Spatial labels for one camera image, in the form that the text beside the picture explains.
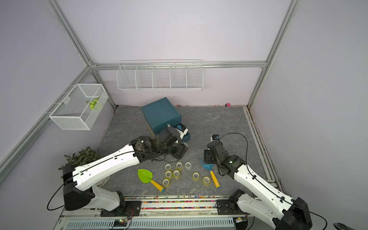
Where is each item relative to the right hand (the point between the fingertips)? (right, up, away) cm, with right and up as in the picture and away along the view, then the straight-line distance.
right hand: (208, 151), depth 81 cm
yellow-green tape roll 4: (-7, -15, +2) cm, 17 cm away
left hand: (-14, +5, -11) cm, 18 cm away
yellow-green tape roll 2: (-19, -14, +4) cm, 24 cm away
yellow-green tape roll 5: (-1, -17, +1) cm, 17 cm away
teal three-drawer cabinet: (-29, +22, +6) cm, 36 cm away
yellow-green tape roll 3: (-24, -18, 0) cm, 30 cm away
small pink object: (+23, +31, +43) cm, 58 cm away
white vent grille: (-53, -34, -11) cm, 63 cm away
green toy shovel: (-37, -15, +3) cm, 40 cm away
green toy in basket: (-66, +28, 0) cm, 72 cm away
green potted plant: (-63, 0, -11) cm, 63 cm away
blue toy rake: (+1, -10, +6) cm, 12 cm away
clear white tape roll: (-12, -10, +7) cm, 17 cm away
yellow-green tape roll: (-24, -14, +3) cm, 28 cm away
